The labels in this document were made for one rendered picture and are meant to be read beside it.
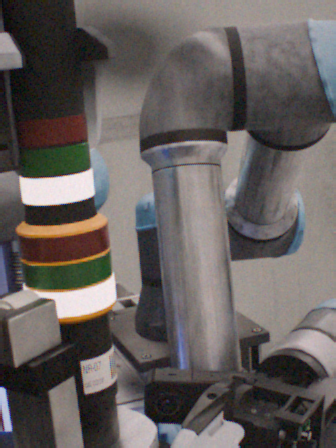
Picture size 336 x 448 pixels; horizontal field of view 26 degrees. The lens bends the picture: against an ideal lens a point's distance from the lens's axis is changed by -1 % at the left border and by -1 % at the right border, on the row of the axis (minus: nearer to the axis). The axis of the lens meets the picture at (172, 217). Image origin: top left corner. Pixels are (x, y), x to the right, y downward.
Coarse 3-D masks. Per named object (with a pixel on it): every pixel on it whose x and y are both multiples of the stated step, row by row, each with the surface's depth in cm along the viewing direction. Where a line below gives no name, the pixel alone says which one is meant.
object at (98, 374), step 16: (96, 320) 34; (64, 336) 34; (80, 336) 34; (96, 336) 34; (80, 352) 34; (96, 352) 34; (112, 352) 35; (96, 368) 34; (112, 368) 35; (80, 384) 34; (96, 384) 34; (112, 384) 35; (80, 400) 34; (96, 400) 34; (112, 400) 35; (80, 416) 35; (96, 416) 35; (112, 416) 36; (96, 432) 35; (112, 432) 36
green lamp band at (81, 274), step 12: (108, 252) 34; (24, 264) 33; (72, 264) 32; (84, 264) 33; (96, 264) 33; (108, 264) 34; (24, 276) 33; (36, 276) 33; (48, 276) 32; (60, 276) 32; (72, 276) 33; (84, 276) 33; (96, 276) 33; (108, 276) 34; (36, 288) 33; (48, 288) 33; (60, 288) 33
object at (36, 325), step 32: (0, 320) 30; (32, 320) 31; (0, 352) 30; (32, 352) 31; (64, 352) 32; (0, 384) 32; (32, 384) 30; (64, 384) 33; (32, 416) 33; (64, 416) 33; (128, 416) 38
